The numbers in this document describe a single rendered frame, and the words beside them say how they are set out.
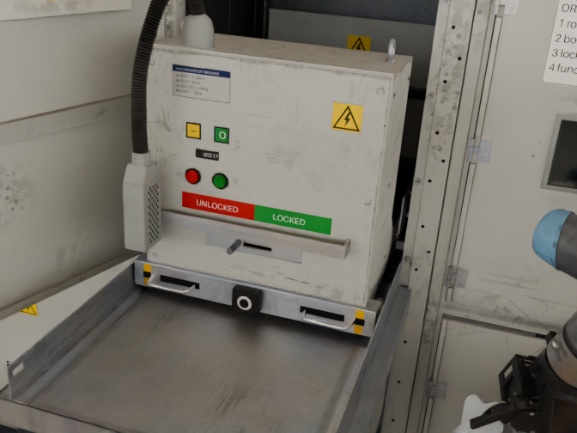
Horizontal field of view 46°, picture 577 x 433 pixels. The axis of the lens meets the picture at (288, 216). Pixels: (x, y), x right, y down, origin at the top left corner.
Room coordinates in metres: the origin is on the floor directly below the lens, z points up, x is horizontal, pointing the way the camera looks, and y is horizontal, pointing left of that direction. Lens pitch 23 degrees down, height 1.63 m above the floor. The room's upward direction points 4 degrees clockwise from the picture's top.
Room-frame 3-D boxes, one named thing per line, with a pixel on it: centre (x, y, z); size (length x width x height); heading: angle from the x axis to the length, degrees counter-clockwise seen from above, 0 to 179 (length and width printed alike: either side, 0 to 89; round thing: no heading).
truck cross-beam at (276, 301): (1.27, 0.06, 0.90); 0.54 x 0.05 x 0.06; 73
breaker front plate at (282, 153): (1.26, 0.07, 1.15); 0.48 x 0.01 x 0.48; 73
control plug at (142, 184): (1.25, 0.29, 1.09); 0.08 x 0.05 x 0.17; 163
